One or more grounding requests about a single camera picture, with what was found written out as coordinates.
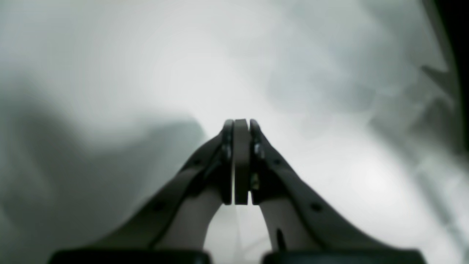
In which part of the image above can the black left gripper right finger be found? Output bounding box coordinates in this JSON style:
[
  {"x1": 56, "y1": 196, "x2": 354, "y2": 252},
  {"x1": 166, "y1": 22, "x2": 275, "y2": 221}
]
[{"x1": 249, "y1": 119, "x2": 392, "y2": 253}]

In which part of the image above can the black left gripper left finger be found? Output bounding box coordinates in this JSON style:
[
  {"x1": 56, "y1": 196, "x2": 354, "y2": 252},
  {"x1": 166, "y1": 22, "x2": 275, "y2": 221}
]
[{"x1": 89, "y1": 120, "x2": 234, "y2": 251}]

